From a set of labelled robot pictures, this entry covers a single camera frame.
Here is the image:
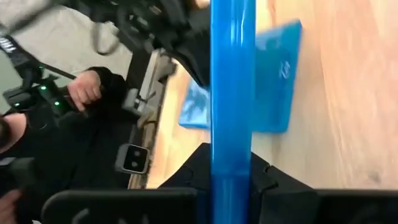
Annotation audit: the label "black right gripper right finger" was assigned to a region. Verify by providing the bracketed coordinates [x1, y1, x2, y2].
[249, 151, 398, 224]

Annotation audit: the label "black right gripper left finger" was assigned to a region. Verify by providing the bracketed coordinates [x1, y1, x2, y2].
[42, 142, 213, 224]

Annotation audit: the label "blue plastic disc case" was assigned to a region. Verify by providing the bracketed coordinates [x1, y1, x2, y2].
[178, 19, 303, 134]
[210, 0, 257, 224]

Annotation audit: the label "person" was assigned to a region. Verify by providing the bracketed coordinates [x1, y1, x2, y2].
[0, 66, 150, 224]

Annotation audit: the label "person's hand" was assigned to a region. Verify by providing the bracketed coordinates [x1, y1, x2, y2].
[67, 70, 104, 112]
[0, 189, 23, 224]

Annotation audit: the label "silver aluminium extrusion rail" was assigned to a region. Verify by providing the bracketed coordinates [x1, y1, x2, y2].
[126, 48, 178, 190]

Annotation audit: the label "grey camera box two lenses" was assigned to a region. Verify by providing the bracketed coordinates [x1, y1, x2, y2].
[114, 142, 152, 175]

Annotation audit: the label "grey cable loop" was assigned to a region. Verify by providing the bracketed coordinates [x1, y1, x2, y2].
[91, 20, 121, 56]

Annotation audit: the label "black leader arm handle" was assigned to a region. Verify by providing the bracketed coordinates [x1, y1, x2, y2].
[0, 157, 35, 194]

